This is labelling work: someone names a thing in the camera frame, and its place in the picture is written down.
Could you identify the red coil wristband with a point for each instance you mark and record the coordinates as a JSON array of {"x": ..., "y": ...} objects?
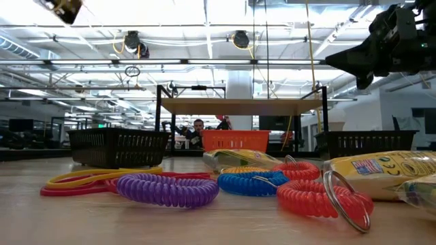
[
  {"x": 306, "y": 199},
  {"x": 299, "y": 171}
]

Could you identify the red and black background object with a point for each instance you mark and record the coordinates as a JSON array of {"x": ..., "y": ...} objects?
[{"x": 223, "y": 123}]

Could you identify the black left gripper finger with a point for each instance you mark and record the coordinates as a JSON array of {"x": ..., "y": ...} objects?
[{"x": 66, "y": 12}]

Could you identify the wooden riser shelf black legs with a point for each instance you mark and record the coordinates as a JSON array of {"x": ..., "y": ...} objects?
[{"x": 238, "y": 107}]

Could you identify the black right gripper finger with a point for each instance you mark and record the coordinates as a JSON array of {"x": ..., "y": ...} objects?
[
  {"x": 354, "y": 63},
  {"x": 364, "y": 81}
]

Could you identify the black background monitor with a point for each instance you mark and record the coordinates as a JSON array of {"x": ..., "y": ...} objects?
[{"x": 20, "y": 125}]

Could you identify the orange-yellow coil wristband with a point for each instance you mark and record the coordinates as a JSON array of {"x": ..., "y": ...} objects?
[{"x": 243, "y": 169}]

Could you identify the yellow rubber band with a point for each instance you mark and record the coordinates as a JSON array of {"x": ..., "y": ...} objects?
[
  {"x": 58, "y": 185},
  {"x": 143, "y": 171}
]

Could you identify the purple coil wristband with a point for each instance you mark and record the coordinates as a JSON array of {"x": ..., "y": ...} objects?
[{"x": 163, "y": 190}]

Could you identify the person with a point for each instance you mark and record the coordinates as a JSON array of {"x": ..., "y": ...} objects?
[{"x": 197, "y": 136}]

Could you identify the long ceiling light bar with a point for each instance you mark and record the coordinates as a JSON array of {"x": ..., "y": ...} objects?
[{"x": 150, "y": 62}]

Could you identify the blue coil wristband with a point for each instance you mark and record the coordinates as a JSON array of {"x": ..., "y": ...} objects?
[{"x": 245, "y": 185}]

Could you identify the black table frame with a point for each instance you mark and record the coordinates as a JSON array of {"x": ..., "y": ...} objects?
[{"x": 34, "y": 154}]

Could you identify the orange slotted plastic basket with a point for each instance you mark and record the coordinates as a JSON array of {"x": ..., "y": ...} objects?
[{"x": 235, "y": 140}]

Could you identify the black slotted plastic basket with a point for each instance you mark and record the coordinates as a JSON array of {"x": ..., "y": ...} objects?
[
  {"x": 116, "y": 132},
  {"x": 368, "y": 132}
]

